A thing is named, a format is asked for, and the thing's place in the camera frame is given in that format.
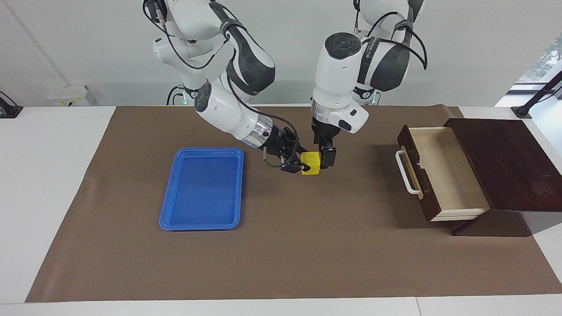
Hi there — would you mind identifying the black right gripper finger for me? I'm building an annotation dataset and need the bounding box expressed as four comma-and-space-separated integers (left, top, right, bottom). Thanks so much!
288, 128, 310, 155
281, 154, 311, 175

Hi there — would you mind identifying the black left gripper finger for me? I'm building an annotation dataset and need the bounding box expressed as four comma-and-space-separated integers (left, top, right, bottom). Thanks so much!
320, 147, 338, 170

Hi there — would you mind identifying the yellow block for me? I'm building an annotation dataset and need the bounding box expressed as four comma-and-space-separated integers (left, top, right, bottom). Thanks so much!
301, 151, 324, 176

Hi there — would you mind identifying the white drawer handle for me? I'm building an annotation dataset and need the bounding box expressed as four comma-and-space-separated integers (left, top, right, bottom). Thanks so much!
395, 150, 423, 195

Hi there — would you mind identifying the wooden drawer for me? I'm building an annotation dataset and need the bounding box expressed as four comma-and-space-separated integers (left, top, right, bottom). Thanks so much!
395, 124, 491, 222

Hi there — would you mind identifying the brown table mat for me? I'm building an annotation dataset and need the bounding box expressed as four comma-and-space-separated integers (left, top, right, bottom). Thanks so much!
25, 104, 562, 303

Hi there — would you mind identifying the blue plastic tray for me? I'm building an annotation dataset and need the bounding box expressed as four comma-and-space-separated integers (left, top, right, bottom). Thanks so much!
159, 147, 245, 231

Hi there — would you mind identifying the dark wooden cabinet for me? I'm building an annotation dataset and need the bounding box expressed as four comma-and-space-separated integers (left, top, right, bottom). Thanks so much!
443, 118, 562, 237

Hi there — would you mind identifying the black clamp stand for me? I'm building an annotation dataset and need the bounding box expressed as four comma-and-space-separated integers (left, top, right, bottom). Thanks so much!
512, 70, 562, 119

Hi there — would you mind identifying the white socket box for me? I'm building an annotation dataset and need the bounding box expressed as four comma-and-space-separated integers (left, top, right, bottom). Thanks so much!
47, 85, 91, 107

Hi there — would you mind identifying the window pane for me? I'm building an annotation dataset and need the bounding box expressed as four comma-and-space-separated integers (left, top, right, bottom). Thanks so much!
518, 33, 562, 93

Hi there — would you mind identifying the black base cable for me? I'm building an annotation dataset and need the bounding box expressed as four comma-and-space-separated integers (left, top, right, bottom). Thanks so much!
166, 85, 189, 106

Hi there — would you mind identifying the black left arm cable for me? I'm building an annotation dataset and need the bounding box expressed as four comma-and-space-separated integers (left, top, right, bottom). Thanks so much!
353, 9, 429, 71

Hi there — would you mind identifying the black desk mount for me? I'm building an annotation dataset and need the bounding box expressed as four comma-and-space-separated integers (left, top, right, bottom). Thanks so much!
0, 91, 23, 119

